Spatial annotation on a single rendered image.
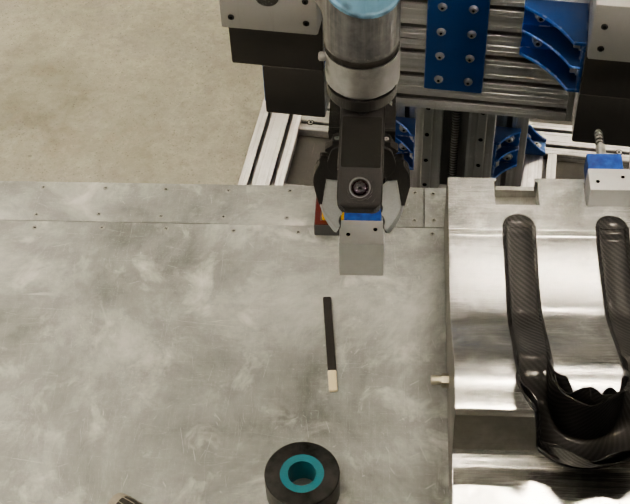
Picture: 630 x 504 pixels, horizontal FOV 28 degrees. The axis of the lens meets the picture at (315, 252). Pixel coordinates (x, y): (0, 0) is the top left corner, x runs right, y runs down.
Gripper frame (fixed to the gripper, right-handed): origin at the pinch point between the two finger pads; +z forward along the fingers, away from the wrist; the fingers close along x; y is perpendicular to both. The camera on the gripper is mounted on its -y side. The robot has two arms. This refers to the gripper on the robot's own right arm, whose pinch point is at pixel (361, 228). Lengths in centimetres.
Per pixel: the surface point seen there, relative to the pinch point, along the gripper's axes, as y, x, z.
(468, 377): -19.1, -11.4, 1.5
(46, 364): -8.9, 36.9, 15.0
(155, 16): 160, 57, 95
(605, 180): 11.4, -28.5, 3.3
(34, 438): -19.1, 36.3, 15.0
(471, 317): -7.5, -12.4, 6.2
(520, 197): 13.6, -19.2, 8.7
